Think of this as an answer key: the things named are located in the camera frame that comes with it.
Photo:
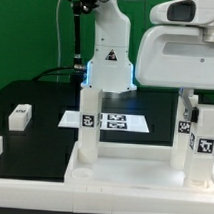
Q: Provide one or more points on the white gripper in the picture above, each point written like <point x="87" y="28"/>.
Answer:
<point x="174" y="56"/>

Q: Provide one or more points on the white desk top tray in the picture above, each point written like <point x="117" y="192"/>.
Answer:
<point x="131" y="166"/>

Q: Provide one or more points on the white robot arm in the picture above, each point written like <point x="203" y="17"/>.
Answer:
<point x="110" y="68"/>

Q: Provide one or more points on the white fiducial marker sheet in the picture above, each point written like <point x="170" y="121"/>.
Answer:
<point x="109" y="121"/>

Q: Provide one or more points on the white front fence bar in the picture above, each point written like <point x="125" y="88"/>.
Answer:
<point x="57" y="196"/>

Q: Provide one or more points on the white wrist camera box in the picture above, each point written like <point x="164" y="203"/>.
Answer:
<point x="184" y="12"/>

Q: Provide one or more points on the black camera pole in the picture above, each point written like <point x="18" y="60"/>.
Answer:
<point x="78" y="75"/>

